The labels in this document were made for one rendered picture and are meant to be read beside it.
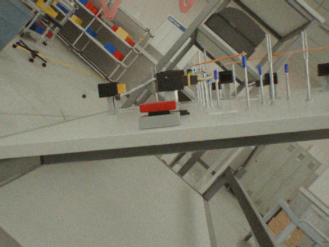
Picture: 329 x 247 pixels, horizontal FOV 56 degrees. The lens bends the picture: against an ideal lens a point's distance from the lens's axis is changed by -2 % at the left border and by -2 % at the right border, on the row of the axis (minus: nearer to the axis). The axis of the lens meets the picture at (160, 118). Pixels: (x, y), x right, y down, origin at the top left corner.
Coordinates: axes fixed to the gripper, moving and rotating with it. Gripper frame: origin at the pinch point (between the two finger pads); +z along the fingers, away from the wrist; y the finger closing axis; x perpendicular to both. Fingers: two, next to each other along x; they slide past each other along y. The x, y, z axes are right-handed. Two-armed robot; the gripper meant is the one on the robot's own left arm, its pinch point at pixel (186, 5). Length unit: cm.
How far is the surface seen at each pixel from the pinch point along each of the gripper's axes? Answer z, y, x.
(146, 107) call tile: 24.4, -24.3, 3.6
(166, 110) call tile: 23.9, -24.2, 0.8
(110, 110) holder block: 27.3, 34.0, 8.1
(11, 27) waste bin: -22, 325, 151
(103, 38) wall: -142, 825, 93
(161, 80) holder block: 17.4, -1.7, 0.1
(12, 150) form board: 35.7, -23.5, 18.6
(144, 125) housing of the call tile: 26.8, -24.5, 3.0
